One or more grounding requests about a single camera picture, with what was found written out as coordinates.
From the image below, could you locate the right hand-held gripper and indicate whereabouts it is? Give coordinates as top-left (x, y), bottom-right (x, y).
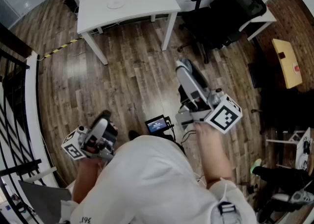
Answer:
top-left (175, 58), bottom-right (243, 134)

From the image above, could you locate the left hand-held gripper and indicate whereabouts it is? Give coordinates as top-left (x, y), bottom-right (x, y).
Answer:
top-left (61, 109), bottom-right (119, 161)

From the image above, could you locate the clear glass plate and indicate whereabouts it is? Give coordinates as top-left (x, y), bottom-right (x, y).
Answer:
top-left (106, 0), bottom-right (125, 9)

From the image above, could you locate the person's right forearm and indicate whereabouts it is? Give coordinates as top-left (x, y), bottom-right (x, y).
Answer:
top-left (195, 122), bottom-right (234, 189)

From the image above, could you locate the person's left forearm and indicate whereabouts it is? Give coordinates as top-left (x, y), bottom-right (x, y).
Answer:
top-left (71, 156), bottom-right (105, 204)

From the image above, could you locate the person's left hand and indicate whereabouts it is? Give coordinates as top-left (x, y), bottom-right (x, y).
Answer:
top-left (84, 139), bottom-right (101, 155)

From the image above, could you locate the person's black shoe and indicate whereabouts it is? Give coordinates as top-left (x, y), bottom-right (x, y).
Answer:
top-left (178, 84), bottom-right (191, 103)
top-left (128, 129), bottom-right (141, 142)

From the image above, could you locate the small black monitor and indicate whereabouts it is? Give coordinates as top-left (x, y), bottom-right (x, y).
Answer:
top-left (144, 114), bottom-right (172, 135)

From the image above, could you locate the black flat panel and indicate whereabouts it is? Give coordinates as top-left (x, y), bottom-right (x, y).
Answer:
top-left (247, 62), bottom-right (280, 89)

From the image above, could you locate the person's white shirt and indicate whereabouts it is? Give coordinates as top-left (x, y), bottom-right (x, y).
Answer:
top-left (60, 134), bottom-right (258, 224)

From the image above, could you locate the black office chair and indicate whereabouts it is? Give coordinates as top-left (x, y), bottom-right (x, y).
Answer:
top-left (177, 0), bottom-right (267, 65)

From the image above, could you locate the black metal railing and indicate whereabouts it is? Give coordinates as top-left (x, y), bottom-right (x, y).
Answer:
top-left (0, 49), bottom-right (58, 224)

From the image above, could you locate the black upholstered seat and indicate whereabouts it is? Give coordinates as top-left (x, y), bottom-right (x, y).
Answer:
top-left (251, 87), bottom-right (314, 135)

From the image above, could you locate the yellow wooden board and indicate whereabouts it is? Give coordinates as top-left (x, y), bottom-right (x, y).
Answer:
top-left (271, 38), bottom-right (303, 89)

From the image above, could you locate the yellow black striped tape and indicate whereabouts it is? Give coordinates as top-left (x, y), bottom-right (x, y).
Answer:
top-left (44, 36), bottom-right (84, 59)

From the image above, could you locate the grey flat board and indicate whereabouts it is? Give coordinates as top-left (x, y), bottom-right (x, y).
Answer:
top-left (18, 180), bottom-right (72, 224)

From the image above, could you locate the white printed poster board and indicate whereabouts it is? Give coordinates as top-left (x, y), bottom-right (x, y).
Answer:
top-left (295, 127), bottom-right (314, 171)

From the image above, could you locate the black bag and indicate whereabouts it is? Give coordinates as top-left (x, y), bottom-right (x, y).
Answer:
top-left (64, 0), bottom-right (79, 13)

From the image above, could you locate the black cable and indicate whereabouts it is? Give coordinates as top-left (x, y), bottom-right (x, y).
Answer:
top-left (181, 129), bottom-right (197, 144)

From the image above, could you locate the white metal frame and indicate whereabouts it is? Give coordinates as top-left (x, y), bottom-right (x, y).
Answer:
top-left (265, 129), bottom-right (306, 170)

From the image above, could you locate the grey backpack strap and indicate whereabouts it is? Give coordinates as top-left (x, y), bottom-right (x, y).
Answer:
top-left (217, 201), bottom-right (242, 224)

